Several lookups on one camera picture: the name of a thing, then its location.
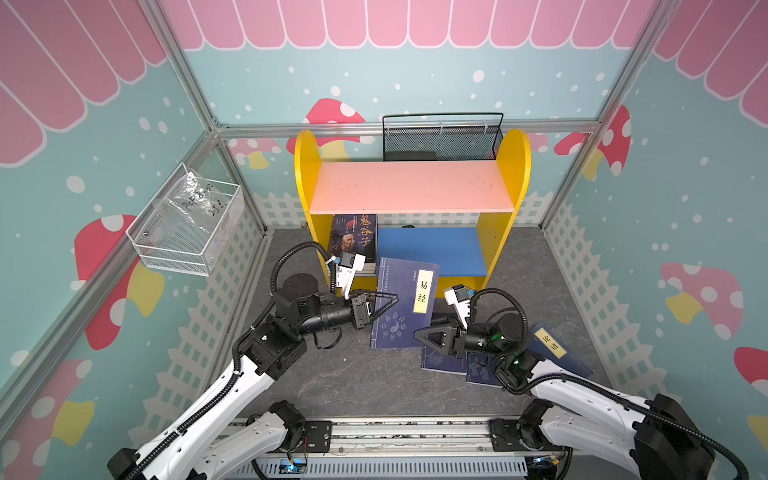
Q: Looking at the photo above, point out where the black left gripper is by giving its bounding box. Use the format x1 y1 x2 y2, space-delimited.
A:
297 288 399 337

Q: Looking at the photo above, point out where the navy book floral cover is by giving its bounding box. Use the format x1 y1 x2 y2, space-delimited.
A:
421 346 467 376

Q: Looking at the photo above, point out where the navy book yellow label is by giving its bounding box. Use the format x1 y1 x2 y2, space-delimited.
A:
370 257 440 349

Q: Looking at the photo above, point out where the dark portrait cover book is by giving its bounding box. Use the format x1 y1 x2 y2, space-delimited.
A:
328 214 378 264

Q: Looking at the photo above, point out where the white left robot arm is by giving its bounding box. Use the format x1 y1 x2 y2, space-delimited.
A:
107 241 398 479

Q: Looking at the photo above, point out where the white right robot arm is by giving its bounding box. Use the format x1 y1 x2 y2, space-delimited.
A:
414 287 750 479

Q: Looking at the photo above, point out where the navy book under black book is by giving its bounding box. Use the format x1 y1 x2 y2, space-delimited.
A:
465 353 501 388

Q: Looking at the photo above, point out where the navy book at right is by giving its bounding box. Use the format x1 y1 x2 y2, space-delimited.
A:
528 323 593 378

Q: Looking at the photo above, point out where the yellow bookshelf with coloured shelves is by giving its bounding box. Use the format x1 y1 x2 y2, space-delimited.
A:
294 130 532 292

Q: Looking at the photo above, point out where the clear plastic bag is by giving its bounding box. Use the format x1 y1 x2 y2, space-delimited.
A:
153 170 229 236

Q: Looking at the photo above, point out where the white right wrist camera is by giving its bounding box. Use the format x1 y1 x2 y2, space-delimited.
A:
444 284 470 330

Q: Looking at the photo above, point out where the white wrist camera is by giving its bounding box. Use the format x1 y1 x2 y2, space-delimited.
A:
444 284 470 330
326 252 366 300

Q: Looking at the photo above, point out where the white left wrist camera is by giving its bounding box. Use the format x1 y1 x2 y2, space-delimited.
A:
326 252 366 300

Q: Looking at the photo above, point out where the grey slotted cable duct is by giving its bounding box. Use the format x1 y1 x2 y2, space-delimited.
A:
257 456 529 479

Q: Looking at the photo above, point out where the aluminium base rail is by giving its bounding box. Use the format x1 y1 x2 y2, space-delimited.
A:
227 415 661 457

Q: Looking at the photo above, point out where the black wire mesh basket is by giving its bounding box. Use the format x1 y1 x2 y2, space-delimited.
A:
381 112 504 161

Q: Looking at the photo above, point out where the white wire wall basket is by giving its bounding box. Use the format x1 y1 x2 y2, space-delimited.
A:
126 164 244 277

